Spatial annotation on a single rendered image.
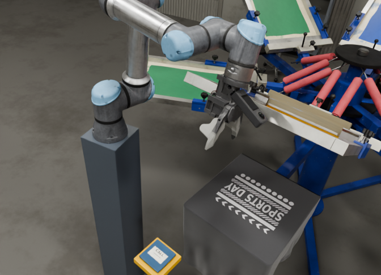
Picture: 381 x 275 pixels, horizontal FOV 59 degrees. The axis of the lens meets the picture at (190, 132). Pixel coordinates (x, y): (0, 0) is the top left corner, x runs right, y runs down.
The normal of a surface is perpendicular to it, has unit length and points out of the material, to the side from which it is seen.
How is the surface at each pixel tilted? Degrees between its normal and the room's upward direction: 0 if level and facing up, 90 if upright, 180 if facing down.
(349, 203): 0
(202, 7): 90
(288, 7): 32
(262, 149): 0
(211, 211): 0
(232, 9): 90
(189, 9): 90
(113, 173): 90
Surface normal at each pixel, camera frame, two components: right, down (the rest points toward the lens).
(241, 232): 0.06, -0.79
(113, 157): -0.44, 0.52
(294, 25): 0.23, -0.36
